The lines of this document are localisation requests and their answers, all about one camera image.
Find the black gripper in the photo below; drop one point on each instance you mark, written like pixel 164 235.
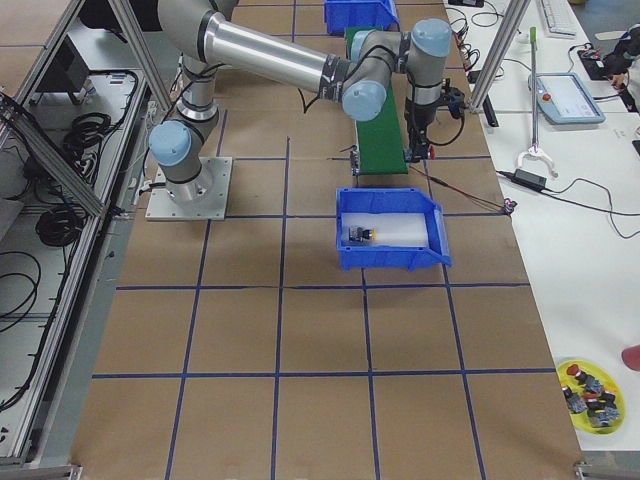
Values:
pixel 419 118

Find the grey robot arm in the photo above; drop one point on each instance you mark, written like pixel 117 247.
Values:
pixel 208 39

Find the yellow bowl of buttons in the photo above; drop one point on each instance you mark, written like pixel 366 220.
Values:
pixel 595 402

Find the green conveyor belt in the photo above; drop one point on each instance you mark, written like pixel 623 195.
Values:
pixel 379 148

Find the blue destination bin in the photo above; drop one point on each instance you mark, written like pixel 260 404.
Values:
pixel 393 200

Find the white foam pad destination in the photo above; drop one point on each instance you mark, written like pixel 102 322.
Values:
pixel 392 229

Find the black power adapter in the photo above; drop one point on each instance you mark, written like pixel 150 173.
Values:
pixel 529 180

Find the grabber reach tool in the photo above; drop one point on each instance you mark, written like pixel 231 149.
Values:
pixel 535 152

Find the blue teach pendant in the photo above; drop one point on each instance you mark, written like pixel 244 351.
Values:
pixel 564 100

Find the blue source bin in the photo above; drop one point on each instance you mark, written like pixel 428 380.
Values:
pixel 342 14

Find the white keyboard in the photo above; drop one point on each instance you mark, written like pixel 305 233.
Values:
pixel 557 18

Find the aluminium frame post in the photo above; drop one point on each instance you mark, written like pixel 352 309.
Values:
pixel 513 16

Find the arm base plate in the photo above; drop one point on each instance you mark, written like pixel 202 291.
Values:
pixel 203 198

